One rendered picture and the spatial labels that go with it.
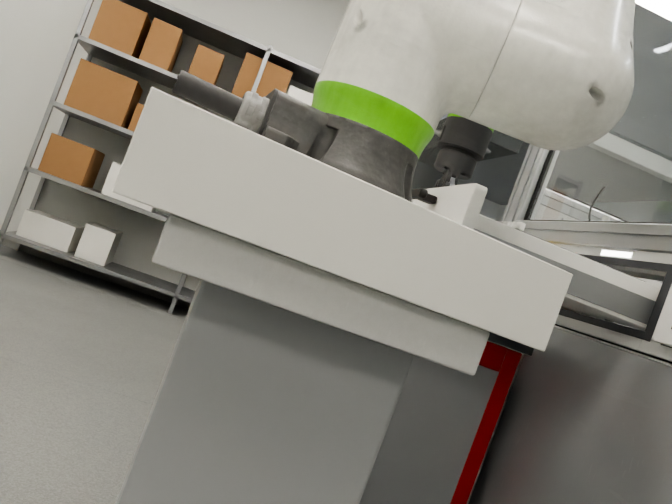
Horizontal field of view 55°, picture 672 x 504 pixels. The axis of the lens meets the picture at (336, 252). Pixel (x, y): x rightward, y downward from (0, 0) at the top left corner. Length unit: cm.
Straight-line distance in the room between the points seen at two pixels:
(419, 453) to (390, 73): 74
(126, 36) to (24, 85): 94
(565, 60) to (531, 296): 22
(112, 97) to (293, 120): 420
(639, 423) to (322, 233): 60
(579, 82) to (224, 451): 45
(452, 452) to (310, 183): 78
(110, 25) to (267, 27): 119
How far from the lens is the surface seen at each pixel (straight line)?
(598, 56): 66
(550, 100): 64
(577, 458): 106
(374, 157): 60
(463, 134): 123
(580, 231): 124
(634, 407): 99
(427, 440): 117
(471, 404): 118
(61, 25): 540
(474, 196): 86
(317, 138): 61
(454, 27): 63
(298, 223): 50
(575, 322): 115
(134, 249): 514
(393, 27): 63
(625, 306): 99
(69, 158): 478
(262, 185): 50
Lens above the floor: 77
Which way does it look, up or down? level
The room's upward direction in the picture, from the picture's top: 21 degrees clockwise
